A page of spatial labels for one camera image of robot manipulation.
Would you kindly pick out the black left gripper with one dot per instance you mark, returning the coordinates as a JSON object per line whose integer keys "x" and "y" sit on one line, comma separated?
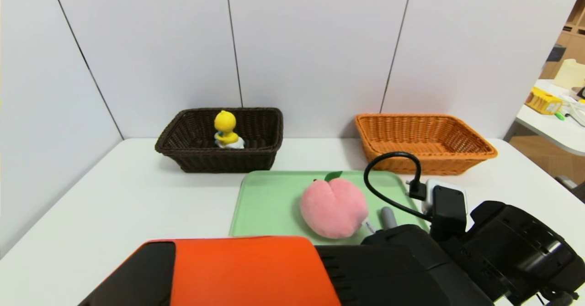
{"x": 516, "y": 260}

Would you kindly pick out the yellow duck toy car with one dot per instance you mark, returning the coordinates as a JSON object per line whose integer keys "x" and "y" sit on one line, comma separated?
{"x": 225, "y": 123}

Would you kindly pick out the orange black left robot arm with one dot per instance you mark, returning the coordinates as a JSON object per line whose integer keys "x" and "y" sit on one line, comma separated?
{"x": 251, "y": 274}

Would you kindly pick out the orange wicker basket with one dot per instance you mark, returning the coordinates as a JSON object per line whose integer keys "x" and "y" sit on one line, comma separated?
{"x": 438, "y": 137}

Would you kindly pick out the dark brown wicker basket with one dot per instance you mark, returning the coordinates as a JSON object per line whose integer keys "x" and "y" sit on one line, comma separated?
{"x": 228, "y": 160}

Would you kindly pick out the white side table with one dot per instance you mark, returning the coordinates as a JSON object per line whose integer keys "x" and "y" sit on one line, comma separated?
{"x": 557, "y": 134}

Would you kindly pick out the green marker pen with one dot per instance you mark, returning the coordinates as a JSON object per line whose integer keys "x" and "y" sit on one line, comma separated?
{"x": 559, "y": 116}

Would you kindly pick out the yellow box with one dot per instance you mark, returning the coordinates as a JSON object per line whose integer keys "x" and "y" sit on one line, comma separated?
{"x": 542, "y": 102}

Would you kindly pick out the pink plush peach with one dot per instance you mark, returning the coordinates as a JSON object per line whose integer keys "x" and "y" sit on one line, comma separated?
{"x": 331, "y": 210}

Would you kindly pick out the cream plastic container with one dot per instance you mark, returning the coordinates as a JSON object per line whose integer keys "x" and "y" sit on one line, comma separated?
{"x": 569, "y": 73}

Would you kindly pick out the dark office chair back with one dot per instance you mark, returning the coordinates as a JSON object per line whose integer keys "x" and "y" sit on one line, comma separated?
{"x": 555, "y": 54}

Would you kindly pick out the wooden shelf cabinet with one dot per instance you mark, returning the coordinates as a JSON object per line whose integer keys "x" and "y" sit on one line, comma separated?
{"x": 573, "y": 41}

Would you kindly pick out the light green plastic tray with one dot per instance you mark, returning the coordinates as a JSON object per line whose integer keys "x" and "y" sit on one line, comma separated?
{"x": 269, "y": 205}

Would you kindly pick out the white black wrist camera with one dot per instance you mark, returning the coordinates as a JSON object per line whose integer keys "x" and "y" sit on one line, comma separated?
{"x": 450, "y": 205}

